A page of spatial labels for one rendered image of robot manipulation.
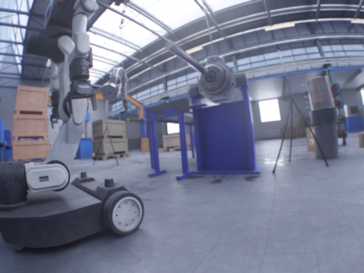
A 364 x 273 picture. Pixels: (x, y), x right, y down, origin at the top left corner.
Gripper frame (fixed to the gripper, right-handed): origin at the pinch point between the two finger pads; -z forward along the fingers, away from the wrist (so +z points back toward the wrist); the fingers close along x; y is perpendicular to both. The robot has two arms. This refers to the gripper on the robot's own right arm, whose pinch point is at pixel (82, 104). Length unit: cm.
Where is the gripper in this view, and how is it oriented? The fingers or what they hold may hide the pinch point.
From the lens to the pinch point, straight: 67.2
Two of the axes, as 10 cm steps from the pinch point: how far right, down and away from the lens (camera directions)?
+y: -8.3, 0.9, 5.5
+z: -1.9, -9.7, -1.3
